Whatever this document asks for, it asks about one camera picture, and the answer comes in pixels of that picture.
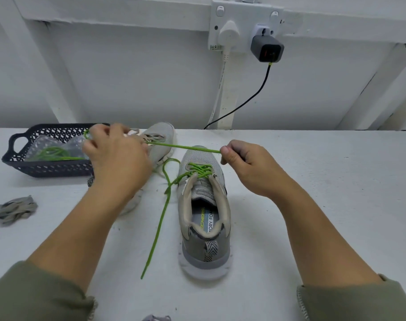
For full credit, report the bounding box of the person's right hand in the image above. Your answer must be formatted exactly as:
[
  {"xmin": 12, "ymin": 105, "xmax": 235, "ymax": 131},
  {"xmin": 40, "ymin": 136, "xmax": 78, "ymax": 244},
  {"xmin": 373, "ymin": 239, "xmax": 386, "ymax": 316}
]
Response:
[{"xmin": 220, "ymin": 140, "xmax": 295, "ymax": 200}]

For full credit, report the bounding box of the person's left hand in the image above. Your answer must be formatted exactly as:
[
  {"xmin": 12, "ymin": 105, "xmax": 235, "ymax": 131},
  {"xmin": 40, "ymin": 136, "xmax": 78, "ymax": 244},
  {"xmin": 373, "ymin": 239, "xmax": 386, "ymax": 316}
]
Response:
[{"xmin": 82, "ymin": 123, "xmax": 154, "ymax": 198}]

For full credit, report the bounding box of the beige shoelace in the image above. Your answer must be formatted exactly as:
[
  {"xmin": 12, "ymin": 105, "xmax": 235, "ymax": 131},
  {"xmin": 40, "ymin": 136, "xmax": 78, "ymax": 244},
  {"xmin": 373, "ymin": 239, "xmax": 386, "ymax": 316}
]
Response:
[
  {"xmin": 0, "ymin": 196, "xmax": 38, "ymax": 226},
  {"xmin": 127, "ymin": 129, "xmax": 168, "ymax": 146}
]

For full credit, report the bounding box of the gray sneaker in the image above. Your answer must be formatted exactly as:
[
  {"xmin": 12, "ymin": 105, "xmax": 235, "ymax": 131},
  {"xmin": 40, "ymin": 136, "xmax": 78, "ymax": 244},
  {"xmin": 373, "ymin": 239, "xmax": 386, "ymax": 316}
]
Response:
[
  {"xmin": 87, "ymin": 122, "xmax": 177, "ymax": 215},
  {"xmin": 177, "ymin": 145, "xmax": 233, "ymax": 281}
]

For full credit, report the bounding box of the green shoelace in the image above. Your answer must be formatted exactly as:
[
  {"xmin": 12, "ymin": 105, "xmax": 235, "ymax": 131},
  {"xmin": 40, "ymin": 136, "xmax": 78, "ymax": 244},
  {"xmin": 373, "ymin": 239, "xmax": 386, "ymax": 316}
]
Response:
[
  {"xmin": 141, "ymin": 140, "xmax": 224, "ymax": 280},
  {"xmin": 30, "ymin": 129, "xmax": 97, "ymax": 162}
]

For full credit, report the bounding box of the clear plastic bag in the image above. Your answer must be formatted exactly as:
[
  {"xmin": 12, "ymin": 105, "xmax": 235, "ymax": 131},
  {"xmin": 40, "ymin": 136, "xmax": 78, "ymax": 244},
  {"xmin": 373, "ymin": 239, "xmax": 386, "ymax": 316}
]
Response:
[{"xmin": 24, "ymin": 135, "xmax": 90, "ymax": 162}]

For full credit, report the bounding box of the person's left forearm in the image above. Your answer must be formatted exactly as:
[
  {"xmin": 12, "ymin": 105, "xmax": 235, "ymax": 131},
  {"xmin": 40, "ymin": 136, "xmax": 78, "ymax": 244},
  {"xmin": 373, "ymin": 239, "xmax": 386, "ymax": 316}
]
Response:
[{"xmin": 0, "ymin": 180, "xmax": 141, "ymax": 321}]

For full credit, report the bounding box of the person's right forearm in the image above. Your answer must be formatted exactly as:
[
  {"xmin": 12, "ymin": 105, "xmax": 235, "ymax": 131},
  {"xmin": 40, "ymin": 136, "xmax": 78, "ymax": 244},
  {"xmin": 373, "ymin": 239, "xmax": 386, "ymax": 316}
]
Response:
[{"xmin": 273, "ymin": 182, "xmax": 406, "ymax": 321}]

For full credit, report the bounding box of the dark plastic lattice basket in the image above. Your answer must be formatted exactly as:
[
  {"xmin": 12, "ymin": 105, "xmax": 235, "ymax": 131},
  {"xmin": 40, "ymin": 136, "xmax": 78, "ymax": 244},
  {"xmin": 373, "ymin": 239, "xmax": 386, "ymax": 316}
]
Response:
[{"xmin": 1, "ymin": 123, "xmax": 110, "ymax": 178}]

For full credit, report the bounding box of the gray charger adapter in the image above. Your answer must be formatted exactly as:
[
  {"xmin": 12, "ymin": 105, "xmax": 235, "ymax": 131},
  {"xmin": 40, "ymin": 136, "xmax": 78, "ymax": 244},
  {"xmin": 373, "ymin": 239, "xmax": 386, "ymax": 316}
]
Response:
[{"xmin": 250, "ymin": 34, "xmax": 285, "ymax": 63}]

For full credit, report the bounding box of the white plug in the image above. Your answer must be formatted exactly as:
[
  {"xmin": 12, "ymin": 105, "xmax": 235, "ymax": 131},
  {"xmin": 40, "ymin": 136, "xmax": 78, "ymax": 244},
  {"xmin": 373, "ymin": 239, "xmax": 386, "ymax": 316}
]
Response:
[{"xmin": 218, "ymin": 20, "xmax": 242, "ymax": 49}]

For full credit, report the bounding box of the black cable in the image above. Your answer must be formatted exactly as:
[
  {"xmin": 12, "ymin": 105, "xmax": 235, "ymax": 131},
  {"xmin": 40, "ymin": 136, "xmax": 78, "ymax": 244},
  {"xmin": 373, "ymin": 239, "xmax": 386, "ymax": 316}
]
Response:
[{"xmin": 203, "ymin": 62, "xmax": 273, "ymax": 130}]

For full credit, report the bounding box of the white cable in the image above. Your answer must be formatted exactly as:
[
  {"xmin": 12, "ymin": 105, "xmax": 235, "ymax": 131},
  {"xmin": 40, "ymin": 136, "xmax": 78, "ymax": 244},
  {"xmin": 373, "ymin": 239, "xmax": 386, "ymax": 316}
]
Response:
[{"xmin": 207, "ymin": 49, "xmax": 229, "ymax": 128}]

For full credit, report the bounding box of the white wall socket plate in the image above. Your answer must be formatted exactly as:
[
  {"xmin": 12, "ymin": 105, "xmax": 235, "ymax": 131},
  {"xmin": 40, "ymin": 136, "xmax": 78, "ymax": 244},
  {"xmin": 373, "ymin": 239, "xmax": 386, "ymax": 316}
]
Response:
[{"xmin": 208, "ymin": 0, "xmax": 284, "ymax": 52}]

